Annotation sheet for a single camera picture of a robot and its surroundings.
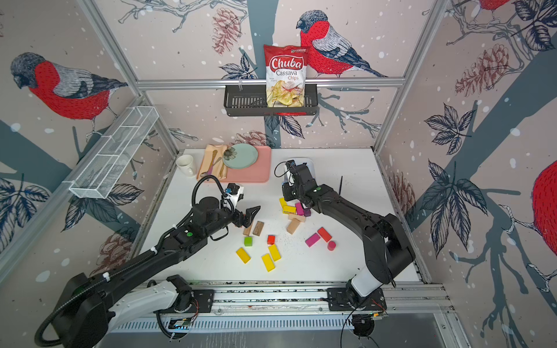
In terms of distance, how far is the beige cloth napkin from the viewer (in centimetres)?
112

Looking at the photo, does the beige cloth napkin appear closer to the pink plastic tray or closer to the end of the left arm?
the pink plastic tray

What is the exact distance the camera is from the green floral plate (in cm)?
116

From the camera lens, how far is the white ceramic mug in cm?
105

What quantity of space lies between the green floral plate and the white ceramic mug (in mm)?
175

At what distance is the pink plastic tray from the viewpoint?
44.2 inches
